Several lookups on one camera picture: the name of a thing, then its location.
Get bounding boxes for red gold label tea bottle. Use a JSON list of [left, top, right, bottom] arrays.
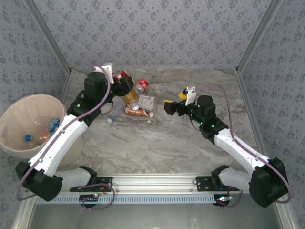
[[113, 69, 140, 111]]

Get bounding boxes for white carton box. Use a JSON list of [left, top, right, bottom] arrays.
[[137, 94, 155, 112]]

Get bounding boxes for copper label bottle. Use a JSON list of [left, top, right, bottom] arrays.
[[124, 106, 155, 118]]

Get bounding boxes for clear bluish crushed bottle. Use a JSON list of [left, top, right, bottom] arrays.
[[106, 104, 124, 125]]

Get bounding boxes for blue label water bottle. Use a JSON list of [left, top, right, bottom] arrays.
[[49, 118, 61, 132]]

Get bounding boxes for beige round bin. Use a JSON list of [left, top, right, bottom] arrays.
[[0, 94, 84, 167]]

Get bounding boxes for red label small bottle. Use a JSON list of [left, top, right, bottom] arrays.
[[134, 79, 150, 93]]

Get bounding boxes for black controller board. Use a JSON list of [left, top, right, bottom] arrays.
[[213, 194, 235, 207], [79, 194, 100, 203]]

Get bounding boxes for grey metal base sheet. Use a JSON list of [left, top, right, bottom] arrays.
[[23, 193, 286, 229]]

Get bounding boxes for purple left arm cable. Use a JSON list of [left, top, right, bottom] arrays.
[[16, 65, 112, 201]]

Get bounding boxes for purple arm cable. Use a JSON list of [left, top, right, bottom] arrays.
[[16, 65, 112, 201], [194, 83, 293, 205]]

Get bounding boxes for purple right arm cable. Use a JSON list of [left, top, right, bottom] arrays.
[[194, 83, 293, 205]]

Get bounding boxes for aluminium frame post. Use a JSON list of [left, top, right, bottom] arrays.
[[234, 0, 285, 76], [22, 0, 73, 74]]

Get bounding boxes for aluminium mounting rail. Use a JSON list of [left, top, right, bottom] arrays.
[[26, 174, 285, 194]]

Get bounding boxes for grey slotted cable tray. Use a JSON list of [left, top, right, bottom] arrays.
[[35, 193, 235, 205]]

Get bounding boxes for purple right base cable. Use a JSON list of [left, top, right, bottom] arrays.
[[216, 188, 244, 209]]

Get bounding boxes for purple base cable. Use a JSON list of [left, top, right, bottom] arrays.
[[71, 182, 116, 211], [216, 188, 244, 209]]

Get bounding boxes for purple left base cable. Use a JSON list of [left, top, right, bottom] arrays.
[[71, 182, 116, 211]]

